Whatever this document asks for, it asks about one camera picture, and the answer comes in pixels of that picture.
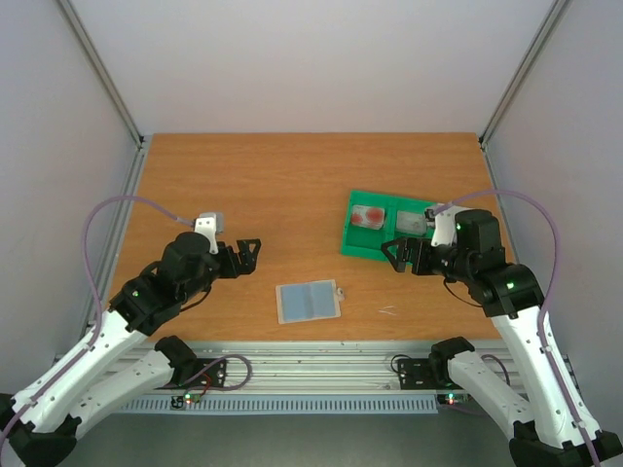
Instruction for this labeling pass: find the translucent grey card holder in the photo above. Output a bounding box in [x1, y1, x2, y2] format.
[275, 279, 345, 325]

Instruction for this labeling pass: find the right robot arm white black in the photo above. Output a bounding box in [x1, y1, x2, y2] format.
[381, 207, 622, 466]

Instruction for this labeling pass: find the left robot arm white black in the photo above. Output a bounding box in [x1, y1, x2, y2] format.
[1, 232, 261, 466]

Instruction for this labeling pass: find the grey patterned card in bin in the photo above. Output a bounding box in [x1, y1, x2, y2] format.
[396, 211, 428, 235]

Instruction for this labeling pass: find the card with red circles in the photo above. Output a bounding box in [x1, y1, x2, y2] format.
[349, 204, 385, 230]

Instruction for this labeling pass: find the green middle bin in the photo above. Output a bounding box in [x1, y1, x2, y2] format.
[388, 197, 436, 238]

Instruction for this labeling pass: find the green bin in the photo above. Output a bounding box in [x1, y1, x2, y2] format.
[341, 190, 397, 262]
[388, 197, 436, 238]

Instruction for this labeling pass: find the green left bin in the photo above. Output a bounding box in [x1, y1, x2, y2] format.
[341, 190, 397, 262]

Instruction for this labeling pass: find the right small circuit board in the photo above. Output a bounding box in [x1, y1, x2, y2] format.
[437, 392, 472, 406]

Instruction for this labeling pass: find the small circuit board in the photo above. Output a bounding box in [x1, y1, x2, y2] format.
[169, 393, 202, 411]
[437, 392, 472, 406]

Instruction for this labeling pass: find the left small circuit board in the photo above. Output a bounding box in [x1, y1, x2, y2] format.
[169, 393, 202, 411]

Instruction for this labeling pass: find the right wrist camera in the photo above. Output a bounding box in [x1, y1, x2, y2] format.
[424, 206, 462, 247]

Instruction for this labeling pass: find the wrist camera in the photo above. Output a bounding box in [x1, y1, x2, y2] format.
[194, 212, 225, 255]
[424, 206, 462, 247]

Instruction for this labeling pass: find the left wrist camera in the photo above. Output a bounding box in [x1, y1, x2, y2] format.
[194, 212, 225, 255]

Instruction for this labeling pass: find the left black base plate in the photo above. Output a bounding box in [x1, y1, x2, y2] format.
[161, 357, 227, 389]

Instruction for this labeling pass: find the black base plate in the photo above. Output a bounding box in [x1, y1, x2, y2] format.
[161, 357, 227, 389]
[389, 354, 456, 390]

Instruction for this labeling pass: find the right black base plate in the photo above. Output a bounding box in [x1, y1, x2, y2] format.
[389, 354, 456, 390]

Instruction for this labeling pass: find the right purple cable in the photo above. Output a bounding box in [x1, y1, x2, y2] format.
[432, 189, 605, 467]

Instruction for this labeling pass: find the grey slotted cable duct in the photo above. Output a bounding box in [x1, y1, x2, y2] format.
[119, 394, 438, 416]

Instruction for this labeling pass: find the left aluminium frame post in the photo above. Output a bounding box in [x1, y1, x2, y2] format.
[55, 0, 144, 149]

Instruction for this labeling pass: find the aluminium frame post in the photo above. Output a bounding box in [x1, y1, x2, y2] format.
[478, 0, 572, 151]
[55, 0, 144, 149]

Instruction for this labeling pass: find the right aluminium frame post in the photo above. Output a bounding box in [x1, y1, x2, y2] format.
[478, 0, 572, 151]

